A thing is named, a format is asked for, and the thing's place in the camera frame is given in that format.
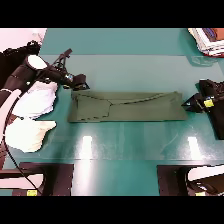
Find cream garment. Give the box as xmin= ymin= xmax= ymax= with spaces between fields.
xmin=3 ymin=117 xmax=57 ymax=154

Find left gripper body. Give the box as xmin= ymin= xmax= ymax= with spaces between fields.
xmin=63 ymin=73 xmax=91 ymax=92

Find white garment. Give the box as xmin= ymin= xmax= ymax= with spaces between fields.
xmin=11 ymin=80 xmax=60 ymax=121

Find olive green shirt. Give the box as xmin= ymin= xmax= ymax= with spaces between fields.
xmin=67 ymin=90 xmax=190 ymax=124

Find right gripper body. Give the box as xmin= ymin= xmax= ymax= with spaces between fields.
xmin=181 ymin=93 xmax=215 ymax=113

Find black cable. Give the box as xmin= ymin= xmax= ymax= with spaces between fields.
xmin=1 ymin=99 xmax=43 ymax=196

